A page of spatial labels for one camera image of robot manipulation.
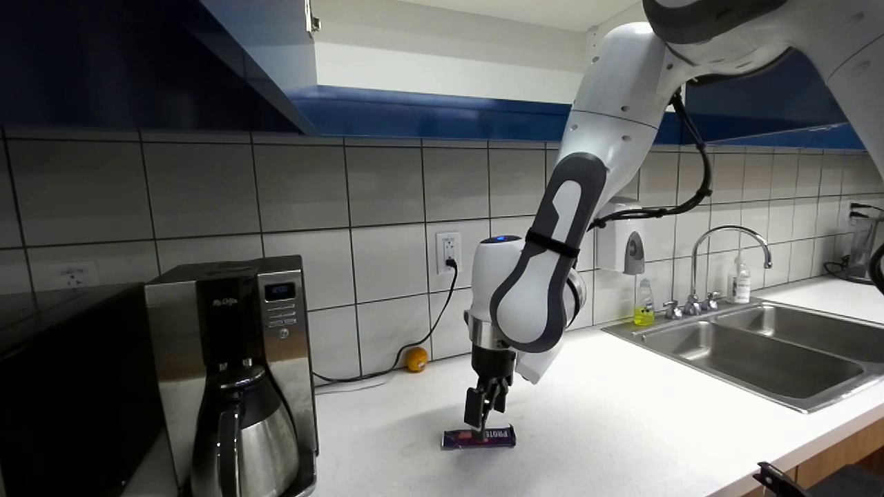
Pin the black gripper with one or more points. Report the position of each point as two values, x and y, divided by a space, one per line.
497 371

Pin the purple protein bar packet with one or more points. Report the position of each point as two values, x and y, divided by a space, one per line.
473 437

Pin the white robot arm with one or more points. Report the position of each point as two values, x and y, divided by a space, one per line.
524 285

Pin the blue top cabinet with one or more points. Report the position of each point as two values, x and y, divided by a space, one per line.
446 70

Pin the blue cabinet door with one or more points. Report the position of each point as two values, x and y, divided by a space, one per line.
157 66

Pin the small orange fruit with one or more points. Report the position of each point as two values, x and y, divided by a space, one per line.
417 361

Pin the yellow dish soap bottle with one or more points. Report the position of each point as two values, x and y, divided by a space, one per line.
643 316

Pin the white soap dispenser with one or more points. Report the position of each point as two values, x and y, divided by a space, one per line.
620 248

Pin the chrome sink faucet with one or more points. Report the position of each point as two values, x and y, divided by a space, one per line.
707 266

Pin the steel coffee carafe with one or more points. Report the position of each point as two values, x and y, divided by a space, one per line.
244 440

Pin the black steel coffee maker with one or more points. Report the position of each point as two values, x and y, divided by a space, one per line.
208 318

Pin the white pump bottle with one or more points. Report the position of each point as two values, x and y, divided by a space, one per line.
741 282

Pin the stainless steel sink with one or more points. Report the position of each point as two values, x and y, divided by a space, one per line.
803 361

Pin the black microwave oven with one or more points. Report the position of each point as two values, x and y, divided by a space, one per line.
80 390

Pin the white wall outlet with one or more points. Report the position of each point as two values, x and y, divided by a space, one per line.
450 251
80 278

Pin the white wall outlet left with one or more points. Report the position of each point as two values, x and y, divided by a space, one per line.
80 278

